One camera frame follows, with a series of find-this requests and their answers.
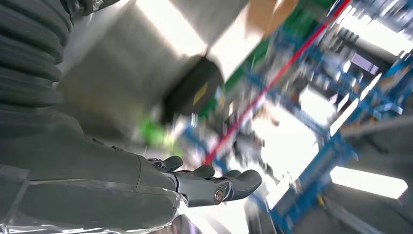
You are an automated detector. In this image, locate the steel workbench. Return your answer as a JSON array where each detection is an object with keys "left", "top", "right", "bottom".
[{"left": 56, "top": 0, "right": 251, "bottom": 149}]

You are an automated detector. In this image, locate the bright green plastic object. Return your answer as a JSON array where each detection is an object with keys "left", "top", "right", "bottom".
[{"left": 139, "top": 116, "right": 185, "bottom": 159}]

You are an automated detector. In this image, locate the black case with yellow label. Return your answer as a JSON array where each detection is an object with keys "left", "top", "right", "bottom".
[{"left": 160, "top": 56, "right": 225, "bottom": 125}]

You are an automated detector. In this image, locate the blue warehouse racking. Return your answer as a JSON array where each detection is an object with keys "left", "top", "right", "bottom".
[{"left": 180, "top": 0, "right": 413, "bottom": 234}]

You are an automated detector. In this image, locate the cardboard box with white lining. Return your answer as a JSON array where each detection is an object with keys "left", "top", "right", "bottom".
[{"left": 244, "top": 0, "right": 300, "bottom": 38}]

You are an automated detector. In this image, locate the green plastic crate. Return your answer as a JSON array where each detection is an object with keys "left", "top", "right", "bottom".
[{"left": 198, "top": 0, "right": 338, "bottom": 118}]

